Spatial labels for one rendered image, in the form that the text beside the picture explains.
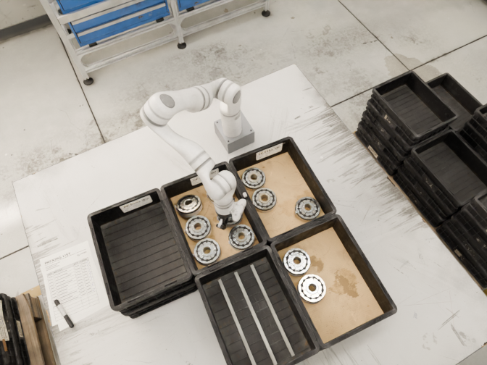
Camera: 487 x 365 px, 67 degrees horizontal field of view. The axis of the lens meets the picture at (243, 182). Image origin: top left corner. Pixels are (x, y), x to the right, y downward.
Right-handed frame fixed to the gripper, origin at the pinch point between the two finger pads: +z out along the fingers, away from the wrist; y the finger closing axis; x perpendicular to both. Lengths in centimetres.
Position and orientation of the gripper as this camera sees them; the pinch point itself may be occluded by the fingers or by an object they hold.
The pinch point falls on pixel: (227, 219)
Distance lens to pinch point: 151.4
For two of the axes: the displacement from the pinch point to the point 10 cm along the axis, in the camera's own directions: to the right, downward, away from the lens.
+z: 0.3, 4.6, 8.9
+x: 9.3, 3.1, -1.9
